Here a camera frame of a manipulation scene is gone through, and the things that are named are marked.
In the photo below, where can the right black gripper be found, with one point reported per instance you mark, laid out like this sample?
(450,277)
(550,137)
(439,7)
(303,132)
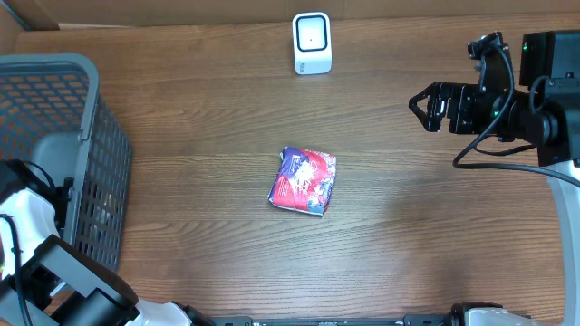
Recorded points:
(460,96)

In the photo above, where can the purple red pad package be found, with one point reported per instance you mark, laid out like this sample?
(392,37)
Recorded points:
(304,182)

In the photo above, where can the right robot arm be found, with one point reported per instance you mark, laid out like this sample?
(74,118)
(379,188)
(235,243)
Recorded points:
(540,107)

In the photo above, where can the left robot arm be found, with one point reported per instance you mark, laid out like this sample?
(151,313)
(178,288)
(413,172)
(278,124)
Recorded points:
(46,281)

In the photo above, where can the white barcode scanner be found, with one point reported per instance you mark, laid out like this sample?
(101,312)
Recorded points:
(312,42)

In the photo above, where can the grey plastic basket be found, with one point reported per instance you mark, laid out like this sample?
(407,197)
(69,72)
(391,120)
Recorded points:
(53,117)

